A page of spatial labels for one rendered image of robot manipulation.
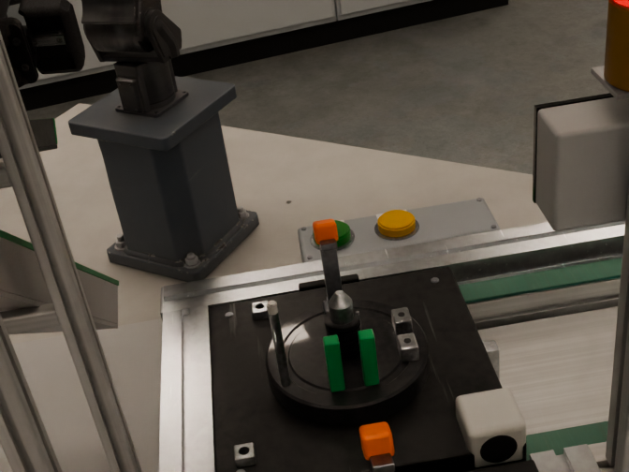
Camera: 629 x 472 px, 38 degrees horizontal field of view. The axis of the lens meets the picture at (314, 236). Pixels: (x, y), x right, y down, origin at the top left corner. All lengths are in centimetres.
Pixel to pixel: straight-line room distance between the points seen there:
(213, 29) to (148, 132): 284
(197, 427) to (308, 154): 66
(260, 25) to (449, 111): 97
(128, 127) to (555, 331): 51
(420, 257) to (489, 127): 231
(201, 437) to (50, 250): 21
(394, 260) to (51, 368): 40
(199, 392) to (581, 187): 40
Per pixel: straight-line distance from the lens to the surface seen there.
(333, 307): 75
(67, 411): 100
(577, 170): 58
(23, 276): 68
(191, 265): 112
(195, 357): 86
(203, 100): 109
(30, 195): 65
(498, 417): 72
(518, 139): 316
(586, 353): 89
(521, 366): 87
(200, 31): 386
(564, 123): 57
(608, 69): 57
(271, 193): 127
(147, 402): 98
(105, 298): 84
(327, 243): 78
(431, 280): 89
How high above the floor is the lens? 150
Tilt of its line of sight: 33 degrees down
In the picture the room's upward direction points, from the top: 8 degrees counter-clockwise
